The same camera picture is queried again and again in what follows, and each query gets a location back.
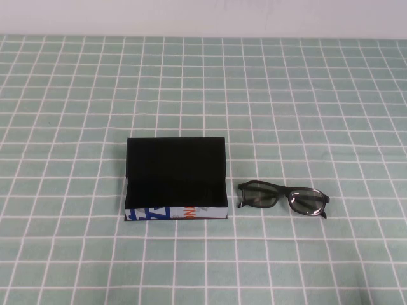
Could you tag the black printed glasses case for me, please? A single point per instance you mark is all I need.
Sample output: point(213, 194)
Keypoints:
point(175, 171)

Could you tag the black framed glasses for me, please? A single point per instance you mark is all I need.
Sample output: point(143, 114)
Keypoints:
point(306, 203)

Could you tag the green white checkered tablecloth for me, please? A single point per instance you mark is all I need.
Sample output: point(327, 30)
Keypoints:
point(63, 254)

